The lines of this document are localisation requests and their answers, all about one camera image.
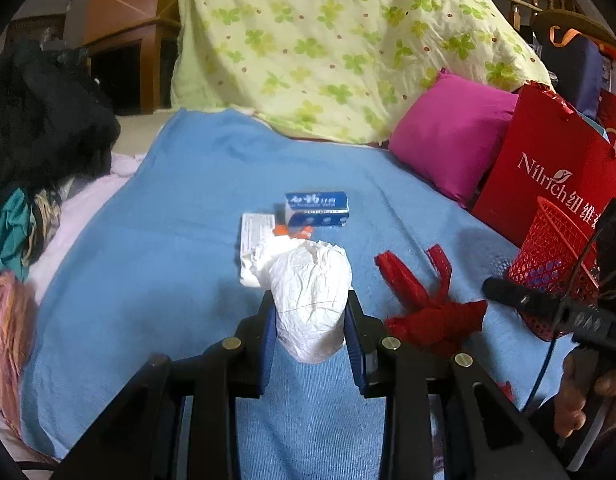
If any white paper trash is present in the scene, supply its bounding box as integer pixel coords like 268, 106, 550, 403
249, 236, 352, 364

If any orange wrapper bundle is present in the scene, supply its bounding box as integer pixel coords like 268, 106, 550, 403
273, 224, 313, 240

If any blue toothpaste box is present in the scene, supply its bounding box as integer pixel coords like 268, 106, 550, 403
285, 191, 349, 228

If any person's right hand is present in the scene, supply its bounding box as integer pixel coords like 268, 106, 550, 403
554, 350, 616, 438

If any red plastic mesh basket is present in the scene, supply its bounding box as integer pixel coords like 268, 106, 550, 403
504, 195, 602, 344

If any red Nilrich paper bag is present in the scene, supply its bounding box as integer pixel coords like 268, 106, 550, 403
472, 81, 616, 247

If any magenta pillow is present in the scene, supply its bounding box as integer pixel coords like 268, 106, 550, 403
388, 68, 518, 208

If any blue blanket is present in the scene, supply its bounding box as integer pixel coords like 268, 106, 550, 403
20, 110, 548, 479

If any navy blue tote bag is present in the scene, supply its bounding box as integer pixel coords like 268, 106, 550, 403
541, 25, 603, 118

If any teal garment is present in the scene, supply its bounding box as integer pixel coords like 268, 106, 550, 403
0, 188, 32, 281

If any black clothes pile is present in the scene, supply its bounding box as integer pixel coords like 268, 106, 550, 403
0, 39, 120, 208

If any green clover quilt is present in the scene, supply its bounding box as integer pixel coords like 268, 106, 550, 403
171, 0, 550, 144

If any black cable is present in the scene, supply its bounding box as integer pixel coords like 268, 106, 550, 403
522, 336, 560, 413

